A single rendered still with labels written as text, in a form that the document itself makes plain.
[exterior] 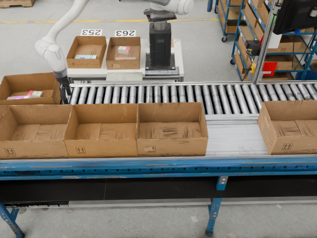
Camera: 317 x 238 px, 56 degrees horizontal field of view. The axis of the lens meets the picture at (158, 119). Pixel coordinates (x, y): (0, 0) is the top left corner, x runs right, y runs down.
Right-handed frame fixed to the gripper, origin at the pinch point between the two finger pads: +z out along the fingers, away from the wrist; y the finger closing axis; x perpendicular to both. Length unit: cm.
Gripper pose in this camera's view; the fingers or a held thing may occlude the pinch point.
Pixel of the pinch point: (67, 97)
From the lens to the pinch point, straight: 225.8
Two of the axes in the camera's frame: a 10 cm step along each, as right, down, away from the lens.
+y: -0.2, -7.0, 7.1
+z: 0.1, 7.1, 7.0
